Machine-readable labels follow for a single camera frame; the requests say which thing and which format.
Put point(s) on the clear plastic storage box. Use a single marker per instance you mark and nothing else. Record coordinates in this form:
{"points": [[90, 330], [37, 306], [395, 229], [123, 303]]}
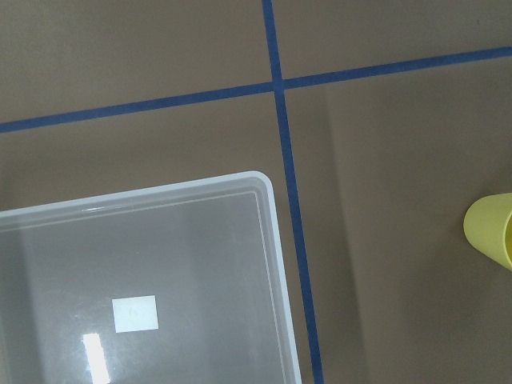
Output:
{"points": [[209, 250]]}

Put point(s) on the white label in box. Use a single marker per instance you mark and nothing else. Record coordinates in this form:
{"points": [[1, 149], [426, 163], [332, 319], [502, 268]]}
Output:
{"points": [[135, 314]]}

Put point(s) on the yellow plastic cup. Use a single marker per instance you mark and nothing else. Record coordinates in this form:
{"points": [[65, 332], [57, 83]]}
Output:
{"points": [[487, 227]]}

